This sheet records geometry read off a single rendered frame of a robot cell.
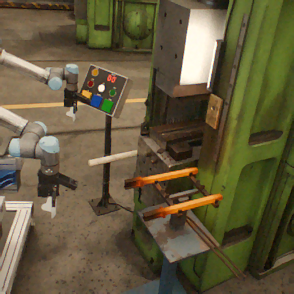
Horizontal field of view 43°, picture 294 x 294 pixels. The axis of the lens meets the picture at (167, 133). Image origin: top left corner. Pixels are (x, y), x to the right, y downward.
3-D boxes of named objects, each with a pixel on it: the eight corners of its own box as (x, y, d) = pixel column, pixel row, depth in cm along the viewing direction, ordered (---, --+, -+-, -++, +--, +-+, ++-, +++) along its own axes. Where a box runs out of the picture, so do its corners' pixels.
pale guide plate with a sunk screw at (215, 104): (214, 129, 197) (220, 100, 189) (205, 121, 204) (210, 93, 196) (217, 128, 199) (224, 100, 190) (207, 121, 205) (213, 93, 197)
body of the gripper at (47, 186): (41, 187, 165) (39, 165, 159) (60, 188, 166) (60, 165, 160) (37, 198, 158) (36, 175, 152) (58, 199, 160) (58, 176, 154)
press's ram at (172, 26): (188, 92, 192) (201, 12, 172) (152, 66, 219) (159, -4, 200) (247, 84, 213) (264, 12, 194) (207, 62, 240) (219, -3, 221)
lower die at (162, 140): (165, 151, 223) (167, 139, 219) (149, 136, 237) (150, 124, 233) (218, 139, 244) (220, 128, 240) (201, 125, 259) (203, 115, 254)
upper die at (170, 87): (172, 98, 206) (174, 82, 201) (154, 84, 220) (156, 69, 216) (229, 90, 227) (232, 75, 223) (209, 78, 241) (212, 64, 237)
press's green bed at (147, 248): (153, 275, 254) (160, 224, 232) (128, 238, 281) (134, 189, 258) (215, 249, 282) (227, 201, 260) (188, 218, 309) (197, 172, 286)
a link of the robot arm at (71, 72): (63, 63, 228) (78, 63, 231) (64, 79, 233) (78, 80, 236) (64, 67, 222) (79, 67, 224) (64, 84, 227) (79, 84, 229)
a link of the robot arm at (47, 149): (41, 133, 152) (61, 136, 153) (42, 155, 158) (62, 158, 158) (34, 143, 146) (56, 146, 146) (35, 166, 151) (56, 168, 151)
